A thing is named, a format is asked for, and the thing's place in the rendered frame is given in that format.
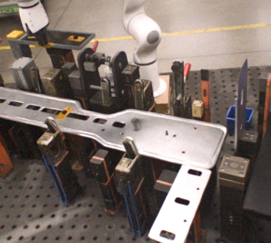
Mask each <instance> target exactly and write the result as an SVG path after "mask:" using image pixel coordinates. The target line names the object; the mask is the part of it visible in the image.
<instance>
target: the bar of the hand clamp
mask: <svg viewBox="0 0 271 243"><path fill-rule="evenodd" d="M172 64H173V65H172V66H171V70H172V72H173V99H174V103H175V104H176V103H177V99H176V97H177V93H180V104H181V105H182V99H183V97H184V61H183V60H177V59H175V60H174V61H173V62H172Z"/></svg>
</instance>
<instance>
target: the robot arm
mask: <svg viewBox="0 0 271 243"><path fill-rule="evenodd" d="M16 1H17V4H18V6H19V7H20V8H19V13H20V16H21V20H22V24H23V27H24V30H25V31H26V32H27V33H28V37H35V38H36V40H37V41H38V44H39V45H40V46H45V43H44V42H46V43H49V41H48V37H47V27H48V26H49V21H48V17H47V16H46V13H45V10H44V8H43V6H42V5H41V3H40V1H39V0H16ZM145 1H146V0H124V10H123V25H124V28H125V30H126V31H127V32H128V33H129V34H130V36H132V37H133V38H134V39H135V40H136V41H137V44H138V45H137V46H136V47H135V48H134V50H133V62H134V65H138V66H140V68H139V72H140V79H145V80H150V81H152V88H153V95H154V98H157V97H158V96H160V95H162V94H163V93H164V92H165V91H166V89H167V84H166V82H165V81H164V80H162V79H161V78H159V71H158V61H157V47H158V45H159V43H160V41H161V30H160V27H159V25H158V24H157V23H156V22H155V21H153V19H151V18H150V17H148V16H147V15H146V13H145V11H144V8H143V5H144V2H145ZM39 30H40V32H41V33H40V32H39ZM32 32H33V33H32Z"/></svg>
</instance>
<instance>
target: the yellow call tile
mask: <svg viewBox="0 0 271 243"><path fill-rule="evenodd" d="M22 34H23V32H22V31H14V32H12V33H10V34H9V35H7V37H8V38H12V39H17V38H19V37H20V36H21V35H22Z"/></svg>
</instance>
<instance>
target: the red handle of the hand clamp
mask: <svg viewBox="0 0 271 243"><path fill-rule="evenodd" d="M190 67H191V65H190V63H186V64H185V68H184V87H185V84H186V79H187V77H188V73H189V69H190ZM176 99H177V101H180V93H178V95H177V97H176Z"/></svg>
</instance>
